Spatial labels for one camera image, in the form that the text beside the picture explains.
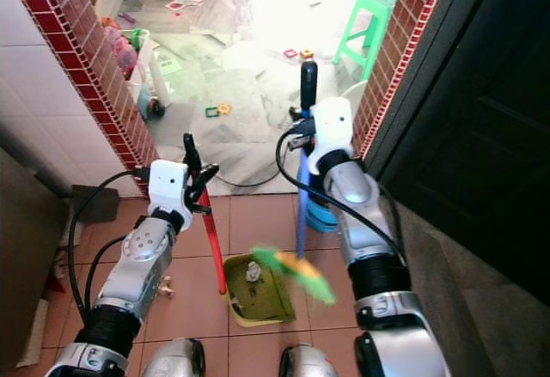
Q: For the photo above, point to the dark wooden door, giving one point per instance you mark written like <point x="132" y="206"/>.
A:
<point x="481" y="111"/>

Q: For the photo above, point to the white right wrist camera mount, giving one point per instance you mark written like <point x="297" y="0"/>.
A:
<point x="332" y="126"/>

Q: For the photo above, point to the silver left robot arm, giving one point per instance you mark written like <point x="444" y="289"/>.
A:
<point x="142" y="261"/>

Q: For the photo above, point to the small beige debris piece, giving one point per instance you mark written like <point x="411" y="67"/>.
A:
<point x="166" y="287"/>

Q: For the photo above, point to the silver right robot leg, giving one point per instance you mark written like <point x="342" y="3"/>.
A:
<point x="312" y="364"/>

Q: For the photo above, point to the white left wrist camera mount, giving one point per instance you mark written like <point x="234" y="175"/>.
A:
<point x="167" y="184"/>

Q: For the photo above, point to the yellow toy block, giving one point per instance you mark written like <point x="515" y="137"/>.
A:
<point x="307" y="54"/>

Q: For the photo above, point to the crumpled white paper wad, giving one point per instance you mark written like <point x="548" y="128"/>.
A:
<point x="254" y="271"/>

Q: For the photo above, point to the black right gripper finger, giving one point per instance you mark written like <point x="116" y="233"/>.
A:
<point x="308" y="85"/>

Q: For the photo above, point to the green square toy frame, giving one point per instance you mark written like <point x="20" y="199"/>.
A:
<point x="208" y="112"/>

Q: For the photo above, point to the red square toy tile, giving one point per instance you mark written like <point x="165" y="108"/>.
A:
<point x="290" y="52"/>

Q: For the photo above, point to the orange toy piece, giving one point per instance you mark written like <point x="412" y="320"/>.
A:
<point x="226" y="109"/>

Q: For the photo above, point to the silver left robot leg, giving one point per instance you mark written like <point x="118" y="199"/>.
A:
<point x="174" y="360"/>

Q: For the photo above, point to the white toy cart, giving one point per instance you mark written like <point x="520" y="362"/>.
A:
<point x="142" y="72"/>

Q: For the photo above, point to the silver robot leg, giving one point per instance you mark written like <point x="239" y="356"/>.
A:
<point x="174" y="360"/>
<point x="312" y="364"/>

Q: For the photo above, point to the blue plastic bucket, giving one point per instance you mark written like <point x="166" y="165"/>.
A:
<point x="323" y="215"/>

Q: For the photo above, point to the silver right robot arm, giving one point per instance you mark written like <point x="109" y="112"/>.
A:
<point x="365" y="240"/>

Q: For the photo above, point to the green plastic stool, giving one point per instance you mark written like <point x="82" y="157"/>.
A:
<point x="378" y="3"/>

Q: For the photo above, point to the pink and white paper sheets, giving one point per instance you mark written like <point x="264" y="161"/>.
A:
<point x="189" y="1"/>

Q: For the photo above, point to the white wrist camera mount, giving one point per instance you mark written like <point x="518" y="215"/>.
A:
<point x="167" y="184"/>
<point x="332" y="126"/>

